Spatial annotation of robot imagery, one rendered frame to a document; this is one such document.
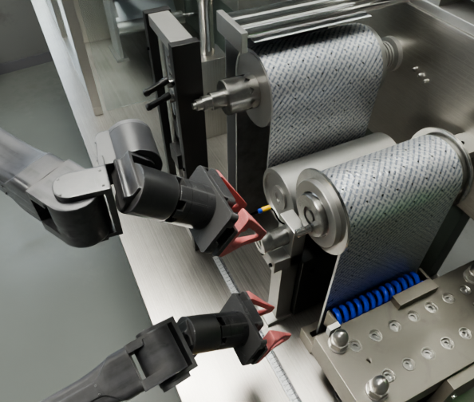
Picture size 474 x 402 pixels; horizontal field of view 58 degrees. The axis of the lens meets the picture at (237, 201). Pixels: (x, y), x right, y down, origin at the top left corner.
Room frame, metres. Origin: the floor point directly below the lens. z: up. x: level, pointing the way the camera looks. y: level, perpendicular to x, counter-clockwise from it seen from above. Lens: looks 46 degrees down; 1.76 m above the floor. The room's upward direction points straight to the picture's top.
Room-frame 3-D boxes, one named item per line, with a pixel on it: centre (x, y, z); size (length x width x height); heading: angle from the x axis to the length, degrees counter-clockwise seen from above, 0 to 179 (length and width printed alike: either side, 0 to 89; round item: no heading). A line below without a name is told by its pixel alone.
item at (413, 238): (0.46, -0.27, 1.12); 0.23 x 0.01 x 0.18; 116
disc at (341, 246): (0.47, -0.14, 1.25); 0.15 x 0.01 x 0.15; 26
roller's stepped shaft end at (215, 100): (0.65, 0.05, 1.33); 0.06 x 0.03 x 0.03; 116
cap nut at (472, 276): (0.49, -0.48, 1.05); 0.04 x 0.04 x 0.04
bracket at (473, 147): (0.59, -0.40, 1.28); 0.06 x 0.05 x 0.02; 116
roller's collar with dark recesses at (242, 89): (0.68, 0.00, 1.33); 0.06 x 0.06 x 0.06; 26
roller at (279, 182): (0.62, -0.19, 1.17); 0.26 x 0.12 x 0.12; 116
